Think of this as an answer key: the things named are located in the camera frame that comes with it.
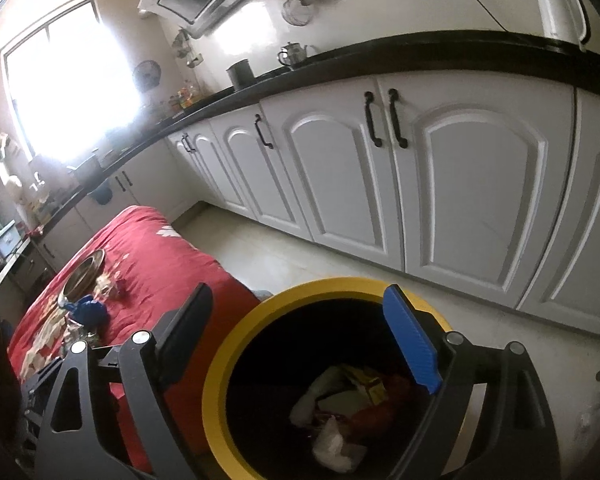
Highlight shallow metal bowl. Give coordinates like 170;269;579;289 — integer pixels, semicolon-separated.
65;259;99;298

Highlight black canister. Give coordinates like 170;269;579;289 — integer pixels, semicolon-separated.
226;59;255;88

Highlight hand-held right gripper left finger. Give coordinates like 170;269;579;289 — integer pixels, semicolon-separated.
32;282;216;480

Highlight yellow rimmed trash bin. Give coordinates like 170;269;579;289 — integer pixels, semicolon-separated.
201;276;473;480

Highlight black kitchen countertop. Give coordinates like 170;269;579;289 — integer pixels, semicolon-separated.
27;30;600;231

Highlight white tissue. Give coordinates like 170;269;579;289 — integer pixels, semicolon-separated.
312;417;371;473

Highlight wall spice rack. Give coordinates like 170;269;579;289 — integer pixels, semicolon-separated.
172;30;203;67

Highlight yellow carton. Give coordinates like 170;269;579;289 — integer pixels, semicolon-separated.
342;364;386;403

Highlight red floral blanket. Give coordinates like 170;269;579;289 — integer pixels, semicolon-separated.
7;205;261;478

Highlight small round wall fan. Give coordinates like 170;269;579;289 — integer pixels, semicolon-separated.
132;60;161;92

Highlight kitchen window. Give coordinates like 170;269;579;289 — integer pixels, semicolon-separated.
2;0;146;158

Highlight white electric kettle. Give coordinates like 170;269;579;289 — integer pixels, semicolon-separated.
532;0;592;53

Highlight large metal plate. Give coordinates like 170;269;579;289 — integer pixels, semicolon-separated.
61;249;106;301

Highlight steel teapot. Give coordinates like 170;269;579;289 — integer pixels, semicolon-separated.
278;41;308;70

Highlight blue plastic bag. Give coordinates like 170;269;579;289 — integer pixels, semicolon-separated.
70;295;107;327

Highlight steel cooking pot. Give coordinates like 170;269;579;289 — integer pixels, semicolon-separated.
72;152;101;186

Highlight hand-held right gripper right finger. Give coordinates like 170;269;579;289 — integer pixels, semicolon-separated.
382;284;563;480

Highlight red plastic bag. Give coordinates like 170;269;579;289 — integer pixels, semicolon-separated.
350;375;416;431

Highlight clear plastic wrapper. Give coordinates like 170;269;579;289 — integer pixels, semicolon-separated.
65;322;98;348

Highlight wire mesh strainer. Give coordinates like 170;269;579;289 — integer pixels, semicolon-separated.
281;0;313;26

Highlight white base cabinets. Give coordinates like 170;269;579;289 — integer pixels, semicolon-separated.
35;67;600;341

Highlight clear plastic bag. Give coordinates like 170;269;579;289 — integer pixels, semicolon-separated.
92;272;118;301

